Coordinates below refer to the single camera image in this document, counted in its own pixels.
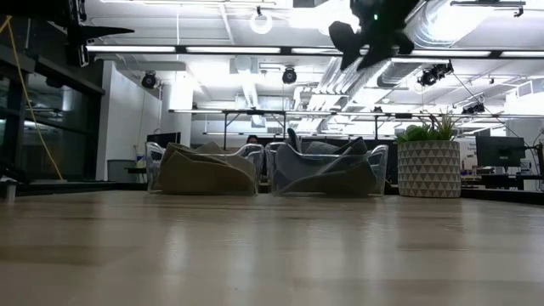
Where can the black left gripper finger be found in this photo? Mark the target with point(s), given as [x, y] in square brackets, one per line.
[102, 30]
[100, 35]

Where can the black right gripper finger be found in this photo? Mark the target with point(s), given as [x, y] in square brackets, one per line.
[374, 59]
[349, 57]

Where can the beige cloth cap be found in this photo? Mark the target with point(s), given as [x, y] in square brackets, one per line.
[204, 178]

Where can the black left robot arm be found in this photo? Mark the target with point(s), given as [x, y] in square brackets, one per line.
[34, 10]

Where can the black ceiling spotlight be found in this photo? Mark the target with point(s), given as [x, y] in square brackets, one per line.
[149, 80]
[433, 74]
[289, 75]

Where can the clear plastic bin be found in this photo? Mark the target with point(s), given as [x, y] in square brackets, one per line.
[380, 157]
[255, 155]

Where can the round white ceiling lamp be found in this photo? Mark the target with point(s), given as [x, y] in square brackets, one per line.
[255, 26]

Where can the black framed work table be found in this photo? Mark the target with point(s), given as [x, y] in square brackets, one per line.
[255, 112]

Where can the black computer monitor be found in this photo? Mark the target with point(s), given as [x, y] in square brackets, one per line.
[499, 151]
[163, 139]

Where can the green succulent in patterned pot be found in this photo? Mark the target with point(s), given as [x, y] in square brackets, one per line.
[429, 170]

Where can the person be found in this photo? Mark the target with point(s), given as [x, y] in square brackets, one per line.
[252, 139]

